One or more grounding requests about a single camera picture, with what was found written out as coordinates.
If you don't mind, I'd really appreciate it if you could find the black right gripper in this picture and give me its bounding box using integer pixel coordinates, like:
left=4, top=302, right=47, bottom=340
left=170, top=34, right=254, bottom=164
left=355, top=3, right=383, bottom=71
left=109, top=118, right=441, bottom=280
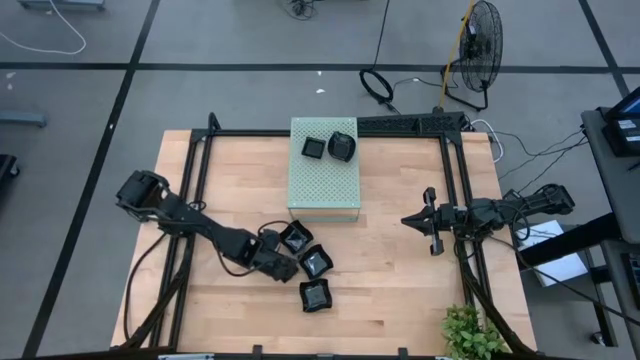
left=400, top=186, right=467, bottom=258

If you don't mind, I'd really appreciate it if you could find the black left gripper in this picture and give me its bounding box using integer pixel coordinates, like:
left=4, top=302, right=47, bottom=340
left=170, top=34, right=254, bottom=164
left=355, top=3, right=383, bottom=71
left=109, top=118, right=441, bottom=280
left=249, top=242, right=302, bottom=284

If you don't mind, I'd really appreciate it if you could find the green perforated metal shelf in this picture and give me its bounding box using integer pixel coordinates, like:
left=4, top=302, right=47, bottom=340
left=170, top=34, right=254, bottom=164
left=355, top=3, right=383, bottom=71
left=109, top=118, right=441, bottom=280
left=286, top=116, right=362, bottom=224

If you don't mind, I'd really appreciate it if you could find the green potted plant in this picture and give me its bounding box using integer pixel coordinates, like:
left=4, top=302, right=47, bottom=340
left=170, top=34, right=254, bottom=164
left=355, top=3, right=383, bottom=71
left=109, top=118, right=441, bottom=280
left=440, top=303, right=511, bottom=360

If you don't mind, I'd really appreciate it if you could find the white paper sheet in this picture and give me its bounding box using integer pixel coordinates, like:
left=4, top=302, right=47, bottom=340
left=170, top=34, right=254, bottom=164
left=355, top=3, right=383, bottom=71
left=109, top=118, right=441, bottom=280
left=514, top=219, right=590, bottom=288

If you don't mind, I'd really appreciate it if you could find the black desk support bar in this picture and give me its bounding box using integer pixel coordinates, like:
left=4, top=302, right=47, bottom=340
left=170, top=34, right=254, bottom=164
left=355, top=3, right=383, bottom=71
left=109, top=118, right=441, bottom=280
left=517, top=212, right=619, bottom=269

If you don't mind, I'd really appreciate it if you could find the black floor fan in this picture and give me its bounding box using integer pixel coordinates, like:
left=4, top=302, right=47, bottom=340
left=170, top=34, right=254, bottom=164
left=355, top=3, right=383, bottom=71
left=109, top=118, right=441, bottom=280
left=439, top=0, right=505, bottom=112

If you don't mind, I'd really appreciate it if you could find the grey side desk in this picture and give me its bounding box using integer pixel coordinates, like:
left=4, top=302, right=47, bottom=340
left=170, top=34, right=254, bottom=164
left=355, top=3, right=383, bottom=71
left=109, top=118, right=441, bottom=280
left=581, top=107, right=640, bottom=246

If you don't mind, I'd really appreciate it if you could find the black device with white labels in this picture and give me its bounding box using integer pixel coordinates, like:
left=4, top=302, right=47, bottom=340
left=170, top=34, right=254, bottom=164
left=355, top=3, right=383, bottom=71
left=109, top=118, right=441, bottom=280
left=602, top=117, right=640, bottom=157

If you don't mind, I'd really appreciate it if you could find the black monitor with blue screen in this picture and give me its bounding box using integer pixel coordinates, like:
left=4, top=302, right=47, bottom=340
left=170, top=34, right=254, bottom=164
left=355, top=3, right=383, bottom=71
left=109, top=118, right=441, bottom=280
left=605, top=86, right=640, bottom=120

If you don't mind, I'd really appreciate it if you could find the black floor object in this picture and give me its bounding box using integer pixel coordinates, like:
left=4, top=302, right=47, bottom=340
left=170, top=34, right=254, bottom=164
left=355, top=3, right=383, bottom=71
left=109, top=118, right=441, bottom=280
left=0, top=153, right=21, bottom=187

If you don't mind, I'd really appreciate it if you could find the grey floor bar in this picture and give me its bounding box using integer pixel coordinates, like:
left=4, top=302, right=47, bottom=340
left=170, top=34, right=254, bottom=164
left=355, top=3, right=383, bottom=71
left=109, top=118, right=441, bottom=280
left=0, top=110, right=50, bottom=129

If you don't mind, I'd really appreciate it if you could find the grey cart base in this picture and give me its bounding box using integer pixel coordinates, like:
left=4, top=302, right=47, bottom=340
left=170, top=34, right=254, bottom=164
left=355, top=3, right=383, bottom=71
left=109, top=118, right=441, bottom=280
left=17, top=0, right=107, bottom=12

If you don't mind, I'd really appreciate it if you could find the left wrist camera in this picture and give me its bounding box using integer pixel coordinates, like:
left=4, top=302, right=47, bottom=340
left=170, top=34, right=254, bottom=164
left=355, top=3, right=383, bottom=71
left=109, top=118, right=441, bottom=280
left=258, top=228, right=282, bottom=252

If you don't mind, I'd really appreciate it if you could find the black perforated cable tray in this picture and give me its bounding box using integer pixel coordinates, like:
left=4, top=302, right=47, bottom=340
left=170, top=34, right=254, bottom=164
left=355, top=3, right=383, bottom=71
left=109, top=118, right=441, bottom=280
left=357, top=111, right=467, bottom=136

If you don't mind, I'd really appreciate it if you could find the white cable by table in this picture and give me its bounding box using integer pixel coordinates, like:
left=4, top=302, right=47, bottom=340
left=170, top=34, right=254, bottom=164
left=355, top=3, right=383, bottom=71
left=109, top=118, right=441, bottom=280
left=469, top=118, right=505, bottom=164

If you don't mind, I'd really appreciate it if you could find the black coiled cable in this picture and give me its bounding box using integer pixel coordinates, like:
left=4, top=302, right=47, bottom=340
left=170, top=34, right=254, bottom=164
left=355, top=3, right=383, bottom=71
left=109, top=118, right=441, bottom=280
left=358, top=0, right=401, bottom=115

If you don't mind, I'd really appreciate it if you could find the yellow hanging cable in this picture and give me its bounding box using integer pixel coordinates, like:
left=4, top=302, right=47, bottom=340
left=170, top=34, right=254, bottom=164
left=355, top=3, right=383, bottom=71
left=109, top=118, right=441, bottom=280
left=438, top=0, right=475, bottom=110

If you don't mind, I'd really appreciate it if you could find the black cable bundle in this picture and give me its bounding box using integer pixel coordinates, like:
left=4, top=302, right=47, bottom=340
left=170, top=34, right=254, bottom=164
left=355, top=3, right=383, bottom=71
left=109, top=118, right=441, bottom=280
left=279, top=0, right=321, bottom=21

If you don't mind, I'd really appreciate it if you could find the white floor cable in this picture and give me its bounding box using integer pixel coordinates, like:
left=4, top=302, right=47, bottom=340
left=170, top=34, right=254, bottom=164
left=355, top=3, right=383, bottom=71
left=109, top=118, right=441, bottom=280
left=0, top=0, right=88, bottom=56

